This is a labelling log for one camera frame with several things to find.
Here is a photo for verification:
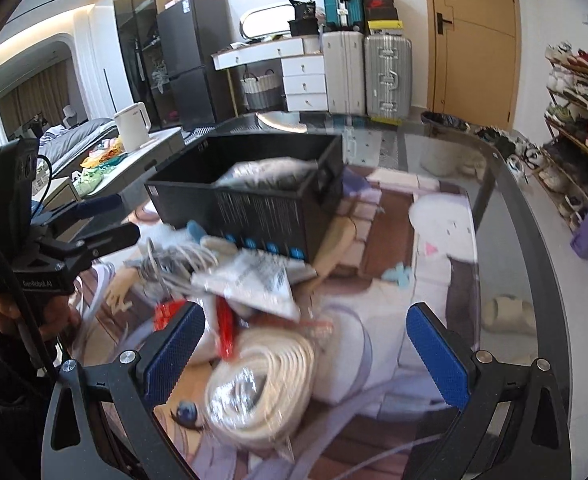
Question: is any white charging cable bundle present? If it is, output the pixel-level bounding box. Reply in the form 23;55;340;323
136;236;226;294

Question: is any white rope coil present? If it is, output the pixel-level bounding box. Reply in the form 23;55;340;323
204;326;320;453

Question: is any left hand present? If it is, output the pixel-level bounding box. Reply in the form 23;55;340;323
0;296;81;340

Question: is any grey side cabinet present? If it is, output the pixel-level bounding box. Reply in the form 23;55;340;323
48;126;188;212

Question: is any white electric kettle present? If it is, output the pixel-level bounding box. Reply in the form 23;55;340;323
114;102;152;153

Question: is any white blue plush toy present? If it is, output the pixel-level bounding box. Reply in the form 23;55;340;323
186;220;238;257

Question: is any red balloon glue packet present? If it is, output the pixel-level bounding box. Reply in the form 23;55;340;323
154;296;236;364

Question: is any grey printed pouch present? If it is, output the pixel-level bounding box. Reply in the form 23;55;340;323
191;249;317;322

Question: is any black cardboard box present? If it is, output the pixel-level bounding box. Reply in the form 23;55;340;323
145;132;344;263

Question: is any black refrigerator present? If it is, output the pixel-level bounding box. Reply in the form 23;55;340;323
157;0;234;130

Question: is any striped woven basket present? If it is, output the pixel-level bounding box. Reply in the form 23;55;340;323
241;68;283;112

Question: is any anime print table mat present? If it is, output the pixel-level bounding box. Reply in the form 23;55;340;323
72;164;485;480

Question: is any white desk with drawers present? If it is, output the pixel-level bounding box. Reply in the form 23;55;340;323
212;36;329;112

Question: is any oval black-framed mirror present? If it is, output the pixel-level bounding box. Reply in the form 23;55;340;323
239;3;295;40

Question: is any black cat-ear bag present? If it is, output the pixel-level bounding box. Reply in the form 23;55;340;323
288;0;319;37

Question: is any wooden shoe rack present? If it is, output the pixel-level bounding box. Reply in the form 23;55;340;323
536;42;588;232

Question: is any white hard suitcase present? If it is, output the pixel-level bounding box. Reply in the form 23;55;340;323
321;32;366;116

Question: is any silver aluminium suitcase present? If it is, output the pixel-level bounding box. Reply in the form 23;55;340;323
364;35;412;122

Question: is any stack of shoe boxes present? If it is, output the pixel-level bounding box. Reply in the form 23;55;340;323
362;0;404;36

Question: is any wooden door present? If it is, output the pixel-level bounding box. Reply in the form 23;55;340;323
428;0;521;129

